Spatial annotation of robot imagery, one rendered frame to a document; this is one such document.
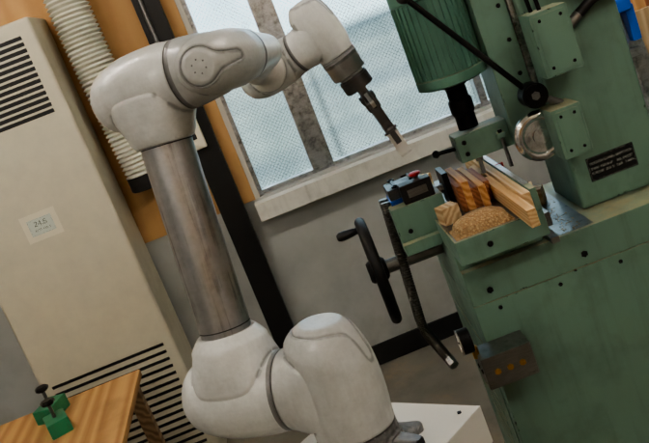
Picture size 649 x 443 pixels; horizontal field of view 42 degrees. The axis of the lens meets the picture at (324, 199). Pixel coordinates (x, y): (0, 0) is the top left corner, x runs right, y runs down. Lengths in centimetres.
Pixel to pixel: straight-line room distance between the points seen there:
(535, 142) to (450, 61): 28
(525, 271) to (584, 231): 16
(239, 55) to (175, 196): 28
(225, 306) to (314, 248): 190
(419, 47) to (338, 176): 139
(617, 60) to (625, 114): 13
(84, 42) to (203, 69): 176
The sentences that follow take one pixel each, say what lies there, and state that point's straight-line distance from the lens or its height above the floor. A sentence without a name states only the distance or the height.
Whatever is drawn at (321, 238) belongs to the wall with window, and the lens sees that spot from 347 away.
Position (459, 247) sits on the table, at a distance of 191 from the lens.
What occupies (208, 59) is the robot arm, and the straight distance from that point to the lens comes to 146.
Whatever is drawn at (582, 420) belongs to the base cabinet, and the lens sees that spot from 223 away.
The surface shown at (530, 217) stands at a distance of 184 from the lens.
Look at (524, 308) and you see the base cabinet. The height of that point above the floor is 66.
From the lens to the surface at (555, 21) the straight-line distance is 200.
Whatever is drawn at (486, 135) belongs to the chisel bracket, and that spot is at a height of 105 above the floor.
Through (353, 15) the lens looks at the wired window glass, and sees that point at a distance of 347.
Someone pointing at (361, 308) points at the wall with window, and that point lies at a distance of 358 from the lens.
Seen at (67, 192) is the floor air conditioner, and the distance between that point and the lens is 316.
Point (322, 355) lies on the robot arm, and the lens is 151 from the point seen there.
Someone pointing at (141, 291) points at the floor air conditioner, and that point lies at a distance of 321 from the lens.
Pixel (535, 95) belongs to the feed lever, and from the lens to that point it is 203.
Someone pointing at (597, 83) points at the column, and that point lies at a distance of 213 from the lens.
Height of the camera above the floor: 150
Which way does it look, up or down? 12 degrees down
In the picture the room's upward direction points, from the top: 21 degrees counter-clockwise
